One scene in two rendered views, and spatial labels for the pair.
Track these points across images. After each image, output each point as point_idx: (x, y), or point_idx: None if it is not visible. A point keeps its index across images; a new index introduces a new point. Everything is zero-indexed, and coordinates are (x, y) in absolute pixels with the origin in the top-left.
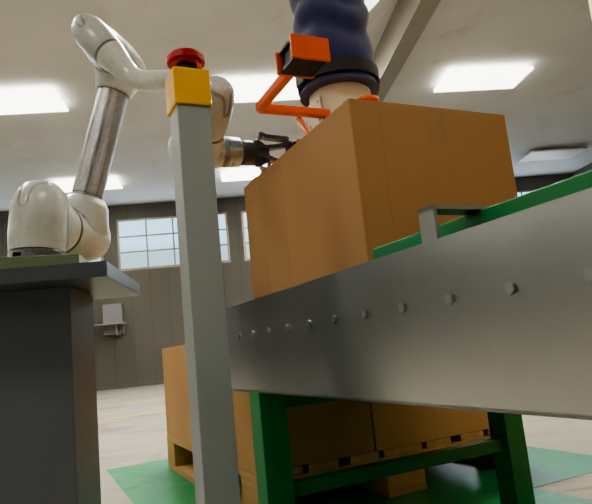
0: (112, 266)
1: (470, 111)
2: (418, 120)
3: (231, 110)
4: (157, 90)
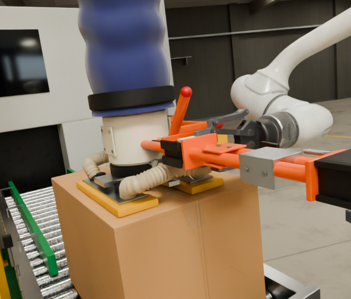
0: None
1: (77, 171)
2: None
3: (238, 108)
4: (337, 41)
